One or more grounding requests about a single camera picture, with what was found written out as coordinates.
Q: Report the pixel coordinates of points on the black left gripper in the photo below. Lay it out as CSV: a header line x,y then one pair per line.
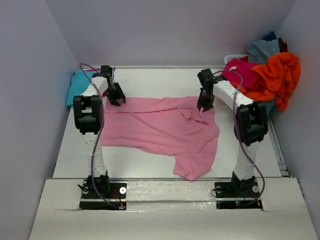
x,y
119,95

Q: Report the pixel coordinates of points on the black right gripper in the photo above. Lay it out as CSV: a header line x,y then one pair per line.
x,y
201,103

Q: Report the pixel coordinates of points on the light pink t-shirt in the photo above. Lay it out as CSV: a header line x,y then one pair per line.
x,y
170,126

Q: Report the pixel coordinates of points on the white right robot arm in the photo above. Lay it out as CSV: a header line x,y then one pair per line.
x,y
250,127

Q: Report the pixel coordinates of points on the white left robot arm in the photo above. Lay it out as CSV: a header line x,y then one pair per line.
x,y
89,119

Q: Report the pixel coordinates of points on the folded magenta t-shirt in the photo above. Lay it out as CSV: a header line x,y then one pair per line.
x,y
93,70

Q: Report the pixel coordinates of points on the folded turquoise t-shirt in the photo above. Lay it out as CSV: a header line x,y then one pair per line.
x,y
79,83

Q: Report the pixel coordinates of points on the crumpled magenta t-shirt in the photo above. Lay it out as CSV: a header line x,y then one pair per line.
x,y
243,68

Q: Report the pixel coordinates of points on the white laundry basket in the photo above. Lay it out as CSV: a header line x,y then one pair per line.
x,y
229,57

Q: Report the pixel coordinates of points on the crumpled orange t-shirt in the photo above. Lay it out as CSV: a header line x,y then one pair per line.
x,y
276,80

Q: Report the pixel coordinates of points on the grey-blue t-shirt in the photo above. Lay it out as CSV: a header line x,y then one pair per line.
x,y
259,51

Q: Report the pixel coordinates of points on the dark blue t-shirt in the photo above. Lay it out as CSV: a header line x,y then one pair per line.
x,y
270,36

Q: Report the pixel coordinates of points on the maroon t-shirt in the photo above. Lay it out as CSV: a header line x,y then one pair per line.
x,y
283,46

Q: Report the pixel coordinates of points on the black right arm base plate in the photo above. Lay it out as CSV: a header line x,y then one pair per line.
x,y
228,199

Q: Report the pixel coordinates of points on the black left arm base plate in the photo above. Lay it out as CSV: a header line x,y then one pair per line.
x,y
113,200

